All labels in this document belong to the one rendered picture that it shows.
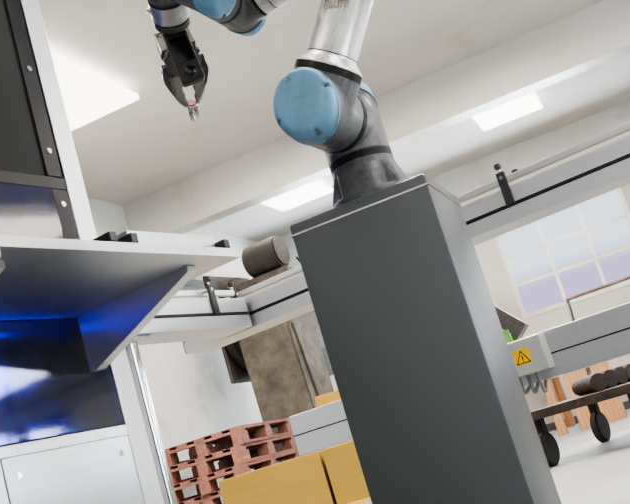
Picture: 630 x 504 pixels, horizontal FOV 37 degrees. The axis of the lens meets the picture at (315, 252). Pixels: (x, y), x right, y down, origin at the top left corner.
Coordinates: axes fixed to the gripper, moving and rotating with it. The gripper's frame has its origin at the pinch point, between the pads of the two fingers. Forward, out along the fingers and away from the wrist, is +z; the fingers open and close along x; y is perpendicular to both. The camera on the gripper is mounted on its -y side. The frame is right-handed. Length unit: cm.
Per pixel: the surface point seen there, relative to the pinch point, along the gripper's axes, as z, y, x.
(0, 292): 5, -29, 47
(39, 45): 14, 54, 26
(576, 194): 48, -21, -87
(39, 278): 3, -31, 39
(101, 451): 52, -40, 42
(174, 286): 25.3, -24.9, 15.8
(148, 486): 65, -45, 35
